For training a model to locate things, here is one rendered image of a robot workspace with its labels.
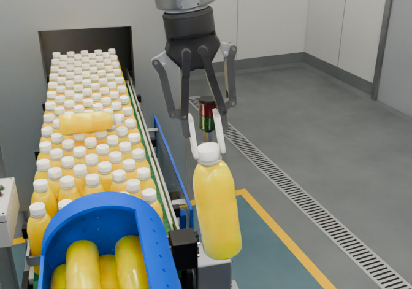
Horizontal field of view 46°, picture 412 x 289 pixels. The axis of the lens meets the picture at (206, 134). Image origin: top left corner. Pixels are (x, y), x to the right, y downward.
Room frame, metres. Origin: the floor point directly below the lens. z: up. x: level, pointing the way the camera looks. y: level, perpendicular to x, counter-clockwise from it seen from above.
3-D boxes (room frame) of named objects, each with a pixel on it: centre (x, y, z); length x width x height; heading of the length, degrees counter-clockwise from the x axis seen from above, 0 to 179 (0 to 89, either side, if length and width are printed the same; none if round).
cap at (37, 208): (1.07, 0.44, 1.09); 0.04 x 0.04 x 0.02
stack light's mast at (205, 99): (1.45, -0.01, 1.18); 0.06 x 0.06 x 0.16
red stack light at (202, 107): (1.45, -0.01, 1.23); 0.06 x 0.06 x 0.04
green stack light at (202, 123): (1.45, -0.01, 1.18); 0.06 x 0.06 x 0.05
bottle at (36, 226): (1.07, 0.44, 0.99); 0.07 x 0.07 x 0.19
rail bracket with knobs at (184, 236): (1.09, 0.07, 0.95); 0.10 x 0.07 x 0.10; 104
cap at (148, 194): (1.14, 0.16, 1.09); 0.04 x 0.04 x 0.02
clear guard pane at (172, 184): (1.67, 0.14, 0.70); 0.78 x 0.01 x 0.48; 14
